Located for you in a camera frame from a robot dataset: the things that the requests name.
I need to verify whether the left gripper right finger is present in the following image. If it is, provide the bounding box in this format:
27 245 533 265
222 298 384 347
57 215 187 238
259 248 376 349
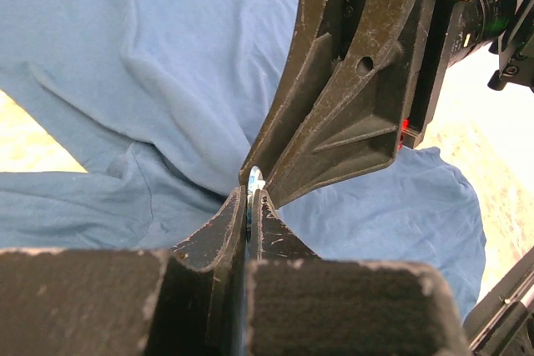
244 190 470 355

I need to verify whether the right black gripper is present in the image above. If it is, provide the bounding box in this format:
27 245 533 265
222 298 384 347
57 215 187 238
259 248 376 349
400 0 533 148

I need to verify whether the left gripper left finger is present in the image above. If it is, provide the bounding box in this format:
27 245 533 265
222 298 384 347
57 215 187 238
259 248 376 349
1 187 247 355

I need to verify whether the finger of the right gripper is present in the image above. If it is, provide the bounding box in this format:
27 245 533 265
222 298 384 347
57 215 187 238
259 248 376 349
239 0 343 183
264 0 436 207

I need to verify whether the small round brooch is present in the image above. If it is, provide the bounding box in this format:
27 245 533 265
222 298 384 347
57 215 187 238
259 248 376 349
245 166 265 242

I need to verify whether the blue t-shirt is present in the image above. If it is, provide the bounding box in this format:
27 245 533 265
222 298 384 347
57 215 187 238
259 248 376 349
1 0 486 315

